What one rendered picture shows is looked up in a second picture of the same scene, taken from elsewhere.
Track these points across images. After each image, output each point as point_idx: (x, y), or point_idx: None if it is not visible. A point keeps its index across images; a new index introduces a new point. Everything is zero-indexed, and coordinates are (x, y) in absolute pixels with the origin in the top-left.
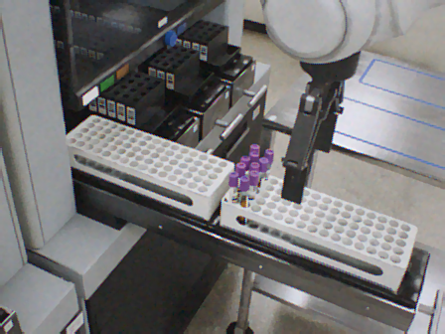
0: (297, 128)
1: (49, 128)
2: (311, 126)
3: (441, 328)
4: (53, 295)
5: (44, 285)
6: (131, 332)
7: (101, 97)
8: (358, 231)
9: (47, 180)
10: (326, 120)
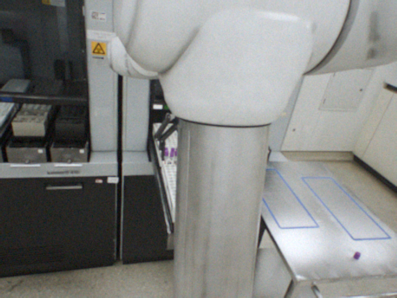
0: (161, 124)
1: (139, 109)
2: (163, 124)
3: None
4: (108, 161)
5: (110, 158)
6: (146, 215)
7: None
8: None
9: (133, 127)
10: None
